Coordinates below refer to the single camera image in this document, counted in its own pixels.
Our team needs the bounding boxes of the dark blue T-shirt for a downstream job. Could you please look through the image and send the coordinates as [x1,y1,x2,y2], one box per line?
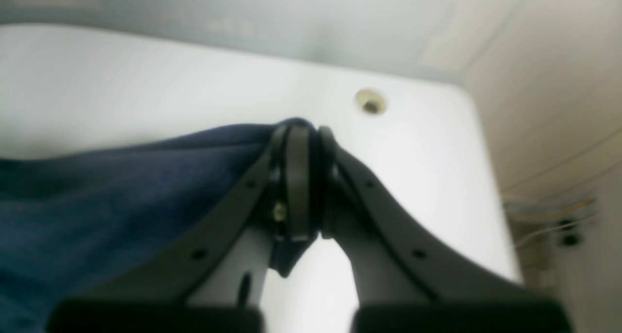
[1,120,320,333]

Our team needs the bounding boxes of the right table cable grommet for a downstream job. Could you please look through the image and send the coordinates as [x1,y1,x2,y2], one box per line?
[354,88,388,116]

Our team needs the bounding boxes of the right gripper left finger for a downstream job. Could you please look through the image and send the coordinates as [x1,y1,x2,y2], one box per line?
[47,125,311,333]

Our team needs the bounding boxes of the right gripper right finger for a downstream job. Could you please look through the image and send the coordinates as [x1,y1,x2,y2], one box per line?
[318,127,573,333]

